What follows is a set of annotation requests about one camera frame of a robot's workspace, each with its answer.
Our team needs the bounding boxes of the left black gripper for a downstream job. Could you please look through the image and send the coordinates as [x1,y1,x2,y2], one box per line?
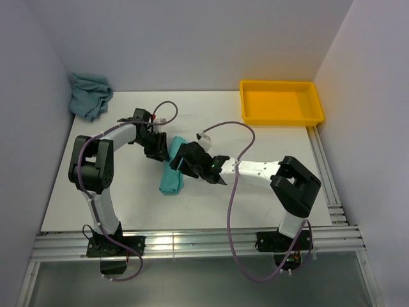
[135,130,170,162]

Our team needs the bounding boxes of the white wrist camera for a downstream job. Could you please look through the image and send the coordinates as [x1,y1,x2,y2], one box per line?
[196,132,212,152]
[153,118,167,125]

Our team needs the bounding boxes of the aluminium right side rail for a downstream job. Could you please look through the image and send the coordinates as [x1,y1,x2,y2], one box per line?
[306,127,366,253]

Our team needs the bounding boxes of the teal green t-shirt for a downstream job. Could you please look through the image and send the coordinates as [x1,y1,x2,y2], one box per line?
[159,136,186,196]

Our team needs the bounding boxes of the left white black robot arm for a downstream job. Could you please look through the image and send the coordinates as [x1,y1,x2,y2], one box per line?
[68,109,170,258]

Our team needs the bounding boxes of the crumpled grey-blue t-shirt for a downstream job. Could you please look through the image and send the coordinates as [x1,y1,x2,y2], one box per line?
[68,73,113,122]

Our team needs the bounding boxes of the yellow plastic tray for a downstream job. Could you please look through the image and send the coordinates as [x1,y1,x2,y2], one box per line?
[240,80,325,127]

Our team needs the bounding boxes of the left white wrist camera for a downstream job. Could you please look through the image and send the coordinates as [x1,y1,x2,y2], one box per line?
[153,118,167,125]

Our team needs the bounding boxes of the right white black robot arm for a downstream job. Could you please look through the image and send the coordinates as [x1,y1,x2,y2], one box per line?
[170,142,321,253]

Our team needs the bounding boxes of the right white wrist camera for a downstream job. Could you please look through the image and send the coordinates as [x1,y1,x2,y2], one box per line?
[196,132,212,152]

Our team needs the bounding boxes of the aluminium front rail frame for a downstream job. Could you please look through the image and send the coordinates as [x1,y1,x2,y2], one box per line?
[17,226,385,306]

